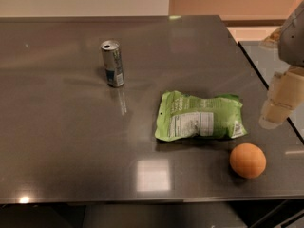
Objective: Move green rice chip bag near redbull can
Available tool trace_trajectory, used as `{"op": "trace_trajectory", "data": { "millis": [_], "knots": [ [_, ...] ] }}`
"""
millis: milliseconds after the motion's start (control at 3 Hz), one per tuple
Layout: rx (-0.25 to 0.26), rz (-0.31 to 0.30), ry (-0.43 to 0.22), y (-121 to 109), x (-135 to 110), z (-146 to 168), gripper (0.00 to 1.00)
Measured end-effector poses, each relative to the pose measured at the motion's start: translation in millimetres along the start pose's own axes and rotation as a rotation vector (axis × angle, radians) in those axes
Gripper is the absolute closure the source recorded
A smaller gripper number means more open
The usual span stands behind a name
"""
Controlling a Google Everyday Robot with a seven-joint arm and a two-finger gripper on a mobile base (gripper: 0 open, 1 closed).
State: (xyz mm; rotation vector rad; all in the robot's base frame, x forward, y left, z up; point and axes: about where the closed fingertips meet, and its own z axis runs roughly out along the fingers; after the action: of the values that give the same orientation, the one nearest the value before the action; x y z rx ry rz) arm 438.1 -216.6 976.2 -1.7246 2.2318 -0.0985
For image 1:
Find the orange fruit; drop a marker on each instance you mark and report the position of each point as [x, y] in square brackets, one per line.
[248, 160]

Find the silver redbull can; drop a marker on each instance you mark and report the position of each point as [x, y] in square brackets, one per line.
[113, 63]

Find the grey side table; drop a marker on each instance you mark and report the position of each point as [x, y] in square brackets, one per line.
[266, 63]

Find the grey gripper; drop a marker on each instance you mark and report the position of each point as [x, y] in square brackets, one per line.
[293, 45]

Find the green rice chip bag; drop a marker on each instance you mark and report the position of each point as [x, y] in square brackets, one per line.
[185, 116]

